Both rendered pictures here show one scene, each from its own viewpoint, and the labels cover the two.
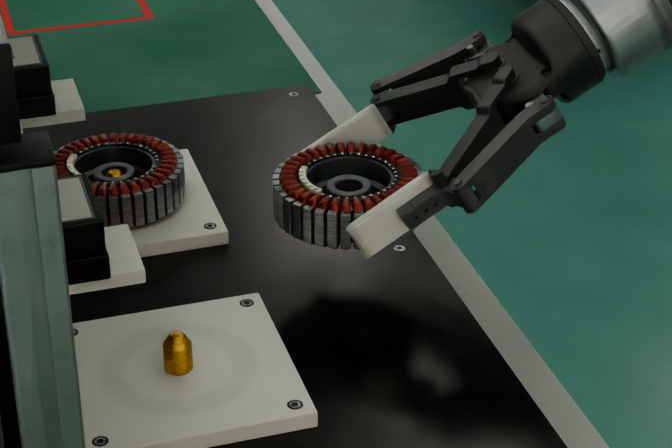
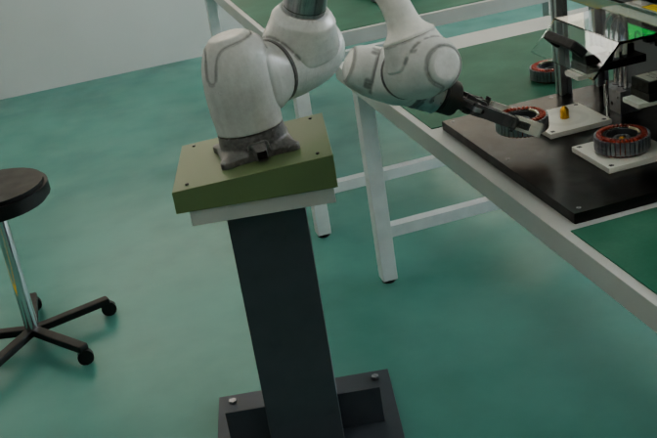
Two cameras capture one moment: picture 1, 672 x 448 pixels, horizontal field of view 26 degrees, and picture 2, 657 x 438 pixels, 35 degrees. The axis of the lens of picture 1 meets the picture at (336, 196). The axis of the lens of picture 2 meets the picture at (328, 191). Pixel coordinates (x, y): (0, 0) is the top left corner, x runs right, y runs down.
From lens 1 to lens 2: 3.04 m
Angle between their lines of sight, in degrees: 129
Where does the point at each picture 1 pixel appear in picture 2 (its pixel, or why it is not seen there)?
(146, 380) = (572, 114)
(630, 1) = not seen: hidden behind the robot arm
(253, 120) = (591, 193)
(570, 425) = (449, 144)
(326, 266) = (532, 151)
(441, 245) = (494, 178)
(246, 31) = (638, 263)
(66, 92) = (635, 100)
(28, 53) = (642, 77)
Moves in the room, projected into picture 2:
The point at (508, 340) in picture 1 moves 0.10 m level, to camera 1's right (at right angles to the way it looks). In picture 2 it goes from (467, 157) to (422, 163)
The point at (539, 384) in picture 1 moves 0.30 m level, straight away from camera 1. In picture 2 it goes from (458, 150) to (447, 204)
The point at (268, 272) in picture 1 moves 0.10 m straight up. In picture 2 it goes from (552, 147) to (548, 103)
